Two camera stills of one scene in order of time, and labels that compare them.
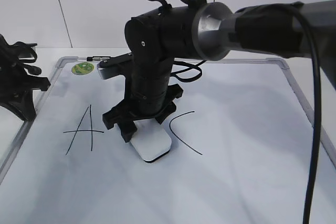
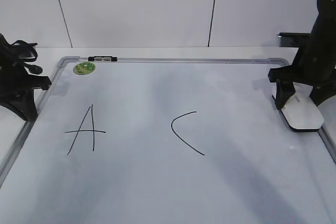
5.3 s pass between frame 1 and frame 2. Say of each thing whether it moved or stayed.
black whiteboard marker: stayed
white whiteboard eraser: moved
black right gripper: moved
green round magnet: stayed
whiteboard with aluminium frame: stayed
